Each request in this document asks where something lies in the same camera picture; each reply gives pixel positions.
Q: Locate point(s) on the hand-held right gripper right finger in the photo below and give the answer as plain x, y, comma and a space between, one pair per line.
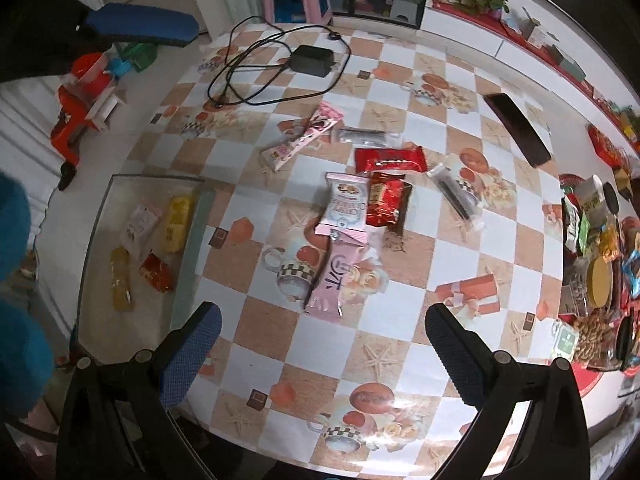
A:
455, 355

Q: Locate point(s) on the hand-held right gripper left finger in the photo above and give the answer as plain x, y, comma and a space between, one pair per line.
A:
192, 355

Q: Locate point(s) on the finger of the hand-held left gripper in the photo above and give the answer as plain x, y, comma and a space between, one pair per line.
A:
145, 22

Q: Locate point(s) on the pink long snack packet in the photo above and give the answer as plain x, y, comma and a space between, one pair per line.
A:
335, 275
305, 135

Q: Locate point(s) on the glass tray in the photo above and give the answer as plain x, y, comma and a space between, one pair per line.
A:
100, 220

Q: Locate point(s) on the red snack packet yellow label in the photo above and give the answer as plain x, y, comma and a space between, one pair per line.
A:
386, 202

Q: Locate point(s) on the pink white snack packet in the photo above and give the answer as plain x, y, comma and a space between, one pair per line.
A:
344, 205

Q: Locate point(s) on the red zigzag-edged snack packet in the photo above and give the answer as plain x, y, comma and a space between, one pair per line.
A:
390, 160

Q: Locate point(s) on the person's left hand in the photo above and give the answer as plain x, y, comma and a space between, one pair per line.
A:
15, 225

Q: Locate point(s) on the green bucket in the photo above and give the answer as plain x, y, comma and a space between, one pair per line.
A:
139, 56

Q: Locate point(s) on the blue small cup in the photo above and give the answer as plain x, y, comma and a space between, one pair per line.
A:
120, 66

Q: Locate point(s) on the red bucket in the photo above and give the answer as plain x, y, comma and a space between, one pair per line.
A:
90, 75

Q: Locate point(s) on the small red snack packet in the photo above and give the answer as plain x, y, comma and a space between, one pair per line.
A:
156, 272

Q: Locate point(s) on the white ribbed sofa cover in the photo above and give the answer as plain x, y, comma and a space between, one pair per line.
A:
25, 125

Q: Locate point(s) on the white small box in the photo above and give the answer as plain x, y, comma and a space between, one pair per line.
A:
105, 107

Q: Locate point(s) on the orange snack packet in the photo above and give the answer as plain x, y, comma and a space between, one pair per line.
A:
122, 280

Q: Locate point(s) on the green white packet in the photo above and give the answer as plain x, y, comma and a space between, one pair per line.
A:
566, 341

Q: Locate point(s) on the pale pink snack packet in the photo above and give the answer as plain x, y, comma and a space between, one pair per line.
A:
141, 230

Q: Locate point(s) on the bag of peanuts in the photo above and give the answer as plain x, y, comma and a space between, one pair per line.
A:
595, 337

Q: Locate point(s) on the pink plastic stool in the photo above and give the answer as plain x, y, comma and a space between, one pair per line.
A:
297, 0

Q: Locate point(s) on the dark snack bar clear wrapper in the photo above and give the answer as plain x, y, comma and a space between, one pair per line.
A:
455, 195
367, 136

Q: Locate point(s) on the yellow round lid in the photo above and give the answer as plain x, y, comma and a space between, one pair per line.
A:
599, 282

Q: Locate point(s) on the white printed mug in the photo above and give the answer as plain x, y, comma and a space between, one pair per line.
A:
590, 200

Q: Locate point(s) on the black smartphone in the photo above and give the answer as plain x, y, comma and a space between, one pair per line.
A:
517, 130

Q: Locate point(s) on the grey flat box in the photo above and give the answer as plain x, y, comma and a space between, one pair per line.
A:
567, 62

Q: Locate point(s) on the white console red top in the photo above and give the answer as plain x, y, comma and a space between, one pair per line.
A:
540, 45

